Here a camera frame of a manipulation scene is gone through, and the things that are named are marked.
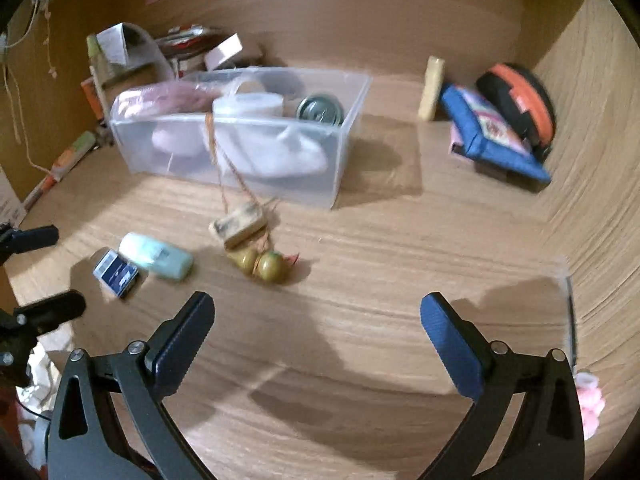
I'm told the dark green labelled can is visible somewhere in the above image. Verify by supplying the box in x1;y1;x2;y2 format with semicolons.
297;92;346;126

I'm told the pale pink handheld fan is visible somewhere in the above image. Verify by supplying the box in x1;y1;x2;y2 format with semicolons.
151;119;207;157

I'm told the pink plush toy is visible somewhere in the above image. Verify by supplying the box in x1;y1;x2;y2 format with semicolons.
575;372;607;438

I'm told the mint green bottle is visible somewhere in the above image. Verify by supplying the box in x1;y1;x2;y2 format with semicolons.
118;231;195;280

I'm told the green and orange tube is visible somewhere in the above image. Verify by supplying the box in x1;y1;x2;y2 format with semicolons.
20;130;98;211

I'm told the curled white receipt paper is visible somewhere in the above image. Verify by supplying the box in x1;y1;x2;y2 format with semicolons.
96;22;173;81

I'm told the stack of books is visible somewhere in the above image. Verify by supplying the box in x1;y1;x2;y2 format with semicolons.
155;25;226;73

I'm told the dark blue small box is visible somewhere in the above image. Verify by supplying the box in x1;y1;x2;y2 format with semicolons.
92;248;140;300

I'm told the white drawstring pouch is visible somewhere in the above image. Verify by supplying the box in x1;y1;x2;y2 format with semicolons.
202;110;331;178

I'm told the gourd charm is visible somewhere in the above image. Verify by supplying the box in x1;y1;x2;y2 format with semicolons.
205;110;301;286

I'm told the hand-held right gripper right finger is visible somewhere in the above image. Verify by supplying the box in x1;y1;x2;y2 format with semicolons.
420;291;586;480

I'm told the black case with orange zip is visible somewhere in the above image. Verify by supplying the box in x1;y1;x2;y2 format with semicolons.
475;62;557;161

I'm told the blue patchwork pouch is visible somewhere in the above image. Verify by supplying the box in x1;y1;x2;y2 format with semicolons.
439;83;552;184

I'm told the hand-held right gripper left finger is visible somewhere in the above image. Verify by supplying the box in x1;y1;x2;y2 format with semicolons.
46;291;221;480

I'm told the white card package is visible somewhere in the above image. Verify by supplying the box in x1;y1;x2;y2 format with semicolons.
0;165;26;231

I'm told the wooden desktop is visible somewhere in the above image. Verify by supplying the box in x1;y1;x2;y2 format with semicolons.
5;50;576;480

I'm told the white earphone cable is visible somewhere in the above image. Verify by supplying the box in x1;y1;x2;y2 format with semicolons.
0;0;58;176

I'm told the cream cup with brown lid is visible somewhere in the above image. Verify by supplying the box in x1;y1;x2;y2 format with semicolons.
212;91;286;121

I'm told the cream tube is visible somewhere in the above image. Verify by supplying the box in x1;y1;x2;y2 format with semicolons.
417;56;446;122

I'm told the small white box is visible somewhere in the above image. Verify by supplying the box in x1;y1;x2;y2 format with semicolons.
204;34;246;71

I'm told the white crumpled plastic bag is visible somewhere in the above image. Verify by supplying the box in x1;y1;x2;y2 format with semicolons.
20;340;71;411

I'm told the clear plastic storage box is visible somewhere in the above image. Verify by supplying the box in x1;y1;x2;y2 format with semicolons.
110;66;373;211

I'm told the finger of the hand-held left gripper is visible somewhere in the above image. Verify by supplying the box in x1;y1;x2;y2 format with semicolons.
0;225;60;264
14;289;87;334

